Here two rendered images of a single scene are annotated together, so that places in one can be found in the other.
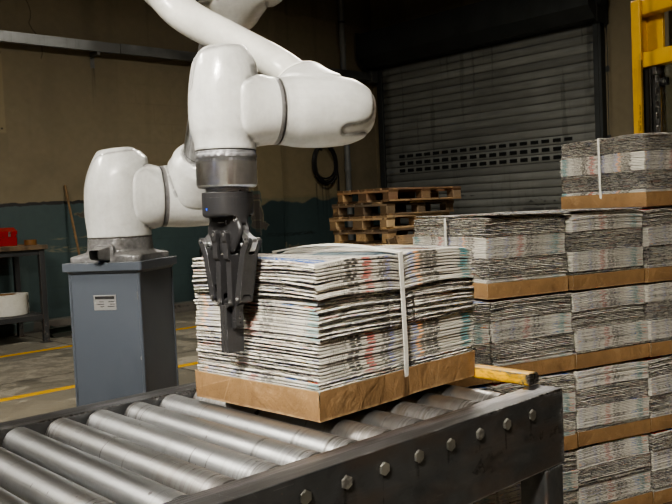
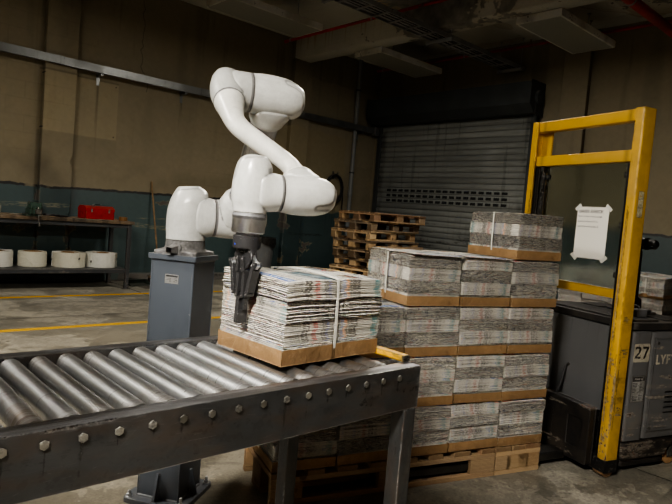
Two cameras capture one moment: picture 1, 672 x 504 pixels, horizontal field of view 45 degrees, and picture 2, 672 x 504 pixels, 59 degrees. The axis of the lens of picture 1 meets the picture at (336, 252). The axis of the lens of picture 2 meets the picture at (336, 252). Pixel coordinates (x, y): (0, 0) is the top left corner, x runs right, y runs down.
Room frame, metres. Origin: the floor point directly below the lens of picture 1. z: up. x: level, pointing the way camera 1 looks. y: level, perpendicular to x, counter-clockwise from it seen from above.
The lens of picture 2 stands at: (-0.38, -0.09, 1.20)
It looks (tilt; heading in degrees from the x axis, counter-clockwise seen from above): 4 degrees down; 0
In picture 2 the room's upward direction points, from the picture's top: 5 degrees clockwise
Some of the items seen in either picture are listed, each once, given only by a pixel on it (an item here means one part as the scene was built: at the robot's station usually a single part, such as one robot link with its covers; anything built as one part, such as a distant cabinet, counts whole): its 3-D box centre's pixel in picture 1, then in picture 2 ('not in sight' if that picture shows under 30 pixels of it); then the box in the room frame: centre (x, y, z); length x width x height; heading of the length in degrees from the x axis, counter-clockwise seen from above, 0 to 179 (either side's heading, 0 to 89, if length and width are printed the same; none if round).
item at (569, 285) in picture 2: not in sight; (576, 286); (2.88, -1.42, 0.92); 0.57 x 0.01 x 0.05; 26
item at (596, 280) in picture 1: (564, 275); (461, 295); (2.54, -0.72, 0.86); 0.38 x 0.29 x 0.04; 27
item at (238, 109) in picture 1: (232, 98); (256, 184); (1.20, 0.14, 1.27); 0.13 x 0.11 x 0.16; 114
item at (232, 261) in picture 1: (235, 268); (246, 277); (1.18, 0.15, 1.02); 0.04 x 0.01 x 0.11; 133
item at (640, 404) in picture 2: not in sight; (607, 376); (3.02, -1.71, 0.40); 0.69 x 0.55 x 0.80; 26
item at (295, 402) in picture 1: (290, 384); (269, 344); (1.26, 0.08, 0.83); 0.29 x 0.16 x 0.04; 46
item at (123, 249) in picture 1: (116, 248); (182, 247); (1.97, 0.53, 1.03); 0.22 x 0.18 x 0.06; 167
